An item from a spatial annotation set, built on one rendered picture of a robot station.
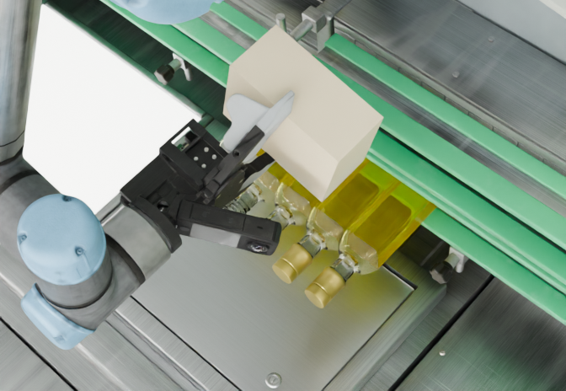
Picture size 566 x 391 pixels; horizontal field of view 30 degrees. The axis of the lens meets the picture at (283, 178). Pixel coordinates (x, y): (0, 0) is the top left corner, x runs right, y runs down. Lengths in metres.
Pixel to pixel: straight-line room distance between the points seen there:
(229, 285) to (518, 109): 0.49
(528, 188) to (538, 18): 0.22
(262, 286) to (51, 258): 0.62
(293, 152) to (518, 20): 0.39
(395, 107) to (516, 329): 0.38
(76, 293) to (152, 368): 0.50
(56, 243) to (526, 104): 0.65
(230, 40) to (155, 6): 0.87
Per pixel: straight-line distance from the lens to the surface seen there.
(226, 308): 1.53
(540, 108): 1.36
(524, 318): 1.56
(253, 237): 1.13
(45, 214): 0.99
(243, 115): 1.13
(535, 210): 1.30
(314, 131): 1.13
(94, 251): 0.99
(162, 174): 1.15
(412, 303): 1.51
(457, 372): 1.52
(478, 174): 1.32
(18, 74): 0.96
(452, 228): 1.47
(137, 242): 1.10
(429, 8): 1.45
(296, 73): 1.16
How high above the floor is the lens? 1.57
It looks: 21 degrees down
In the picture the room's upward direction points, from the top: 134 degrees counter-clockwise
